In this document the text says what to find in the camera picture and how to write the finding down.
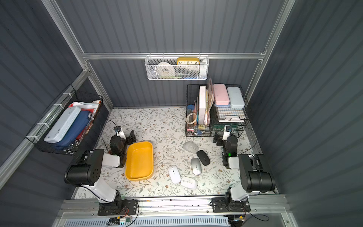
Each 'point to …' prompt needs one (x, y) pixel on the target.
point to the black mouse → (203, 157)
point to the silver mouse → (196, 166)
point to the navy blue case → (75, 129)
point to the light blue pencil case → (236, 98)
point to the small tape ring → (188, 117)
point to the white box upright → (202, 104)
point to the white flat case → (59, 132)
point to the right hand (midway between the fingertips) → (225, 135)
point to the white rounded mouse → (188, 183)
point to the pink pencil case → (221, 96)
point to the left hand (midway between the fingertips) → (126, 131)
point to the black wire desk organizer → (209, 108)
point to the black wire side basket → (91, 102)
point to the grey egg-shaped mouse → (191, 146)
